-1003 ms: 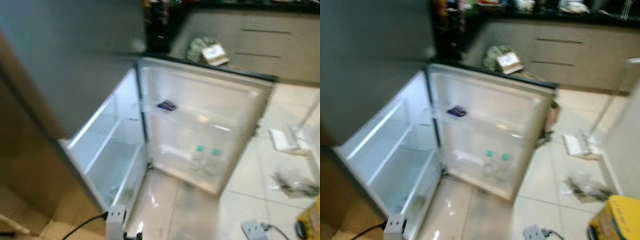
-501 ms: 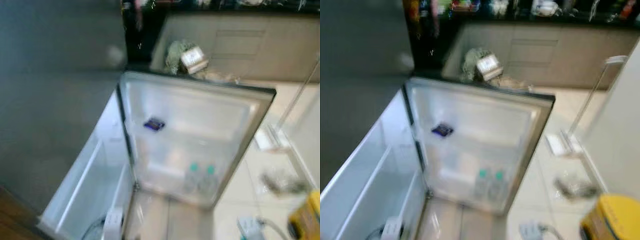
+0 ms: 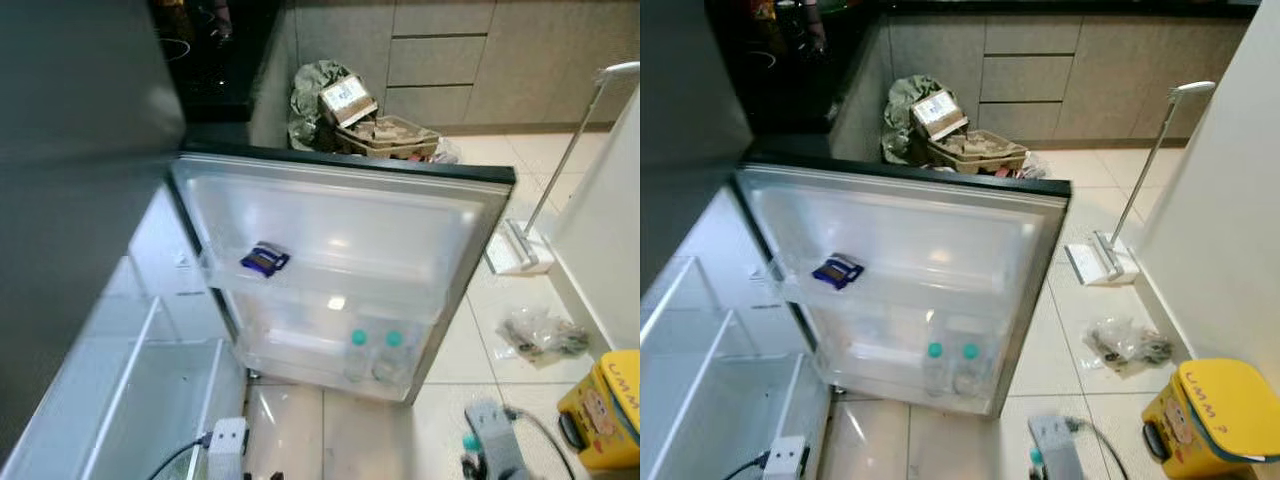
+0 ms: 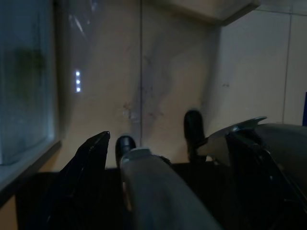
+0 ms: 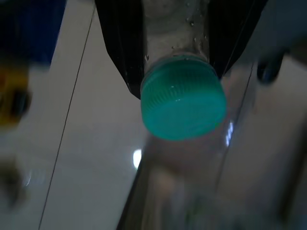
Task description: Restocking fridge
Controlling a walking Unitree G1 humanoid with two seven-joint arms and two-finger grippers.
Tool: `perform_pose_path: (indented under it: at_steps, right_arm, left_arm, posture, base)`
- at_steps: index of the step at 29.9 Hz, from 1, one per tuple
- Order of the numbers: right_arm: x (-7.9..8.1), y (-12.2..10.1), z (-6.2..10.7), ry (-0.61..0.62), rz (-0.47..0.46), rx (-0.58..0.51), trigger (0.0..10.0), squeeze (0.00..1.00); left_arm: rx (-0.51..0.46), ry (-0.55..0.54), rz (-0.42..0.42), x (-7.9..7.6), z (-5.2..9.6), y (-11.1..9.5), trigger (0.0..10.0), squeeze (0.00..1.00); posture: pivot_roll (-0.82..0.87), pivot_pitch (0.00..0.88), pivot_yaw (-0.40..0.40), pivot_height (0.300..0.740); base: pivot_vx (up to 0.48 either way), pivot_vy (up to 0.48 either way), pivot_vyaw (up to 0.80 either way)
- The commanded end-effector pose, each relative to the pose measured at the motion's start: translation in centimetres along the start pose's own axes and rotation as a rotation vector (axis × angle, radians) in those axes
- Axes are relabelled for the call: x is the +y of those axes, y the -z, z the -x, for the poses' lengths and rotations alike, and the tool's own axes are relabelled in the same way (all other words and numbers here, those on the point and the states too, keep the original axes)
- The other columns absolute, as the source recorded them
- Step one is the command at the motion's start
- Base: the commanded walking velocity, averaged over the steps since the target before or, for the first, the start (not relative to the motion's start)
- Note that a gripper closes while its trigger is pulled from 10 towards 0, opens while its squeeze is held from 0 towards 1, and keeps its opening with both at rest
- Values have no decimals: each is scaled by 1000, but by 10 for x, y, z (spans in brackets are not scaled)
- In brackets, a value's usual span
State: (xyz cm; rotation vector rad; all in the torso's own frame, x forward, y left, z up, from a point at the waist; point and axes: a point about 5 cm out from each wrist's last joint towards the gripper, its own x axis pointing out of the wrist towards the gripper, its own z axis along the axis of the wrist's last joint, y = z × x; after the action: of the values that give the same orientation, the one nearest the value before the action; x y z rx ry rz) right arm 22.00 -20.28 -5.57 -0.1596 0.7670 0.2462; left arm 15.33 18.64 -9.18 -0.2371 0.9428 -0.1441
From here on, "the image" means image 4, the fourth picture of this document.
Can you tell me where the framed glass window panel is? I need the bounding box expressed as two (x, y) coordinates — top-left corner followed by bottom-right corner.
(0, 0), (62, 195)

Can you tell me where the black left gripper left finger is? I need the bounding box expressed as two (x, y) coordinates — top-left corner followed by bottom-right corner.
(45, 130), (111, 230)

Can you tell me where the grey robot right leg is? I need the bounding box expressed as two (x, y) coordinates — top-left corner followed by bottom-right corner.
(198, 116), (307, 211)

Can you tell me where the black robot left foot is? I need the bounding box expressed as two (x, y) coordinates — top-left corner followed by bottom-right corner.
(115, 135), (137, 168)

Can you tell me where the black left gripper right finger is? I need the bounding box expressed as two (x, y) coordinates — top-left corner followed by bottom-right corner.
(226, 132), (307, 230)

